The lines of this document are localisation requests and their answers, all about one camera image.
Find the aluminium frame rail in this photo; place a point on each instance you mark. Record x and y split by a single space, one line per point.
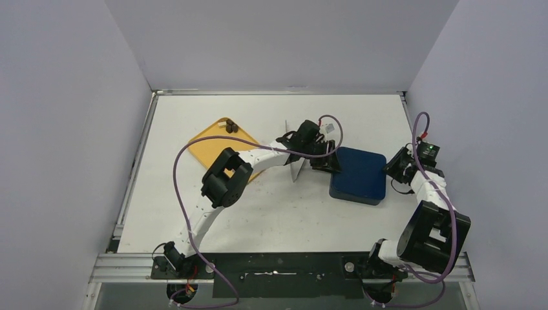
126 268

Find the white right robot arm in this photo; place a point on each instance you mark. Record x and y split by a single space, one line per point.
435 233

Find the metal tweezers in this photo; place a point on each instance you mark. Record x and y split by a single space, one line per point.
296 166

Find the yellow tray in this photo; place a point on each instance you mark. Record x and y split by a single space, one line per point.
207 151

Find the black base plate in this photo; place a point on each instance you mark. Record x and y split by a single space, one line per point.
279 275

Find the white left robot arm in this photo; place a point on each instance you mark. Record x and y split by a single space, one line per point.
224 182

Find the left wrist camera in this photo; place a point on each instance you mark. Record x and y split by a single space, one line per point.
328 128

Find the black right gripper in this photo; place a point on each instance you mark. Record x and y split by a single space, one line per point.
396 165

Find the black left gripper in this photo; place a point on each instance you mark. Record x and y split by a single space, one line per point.
328 163

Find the blue box lid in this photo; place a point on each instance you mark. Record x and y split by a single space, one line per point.
361 179

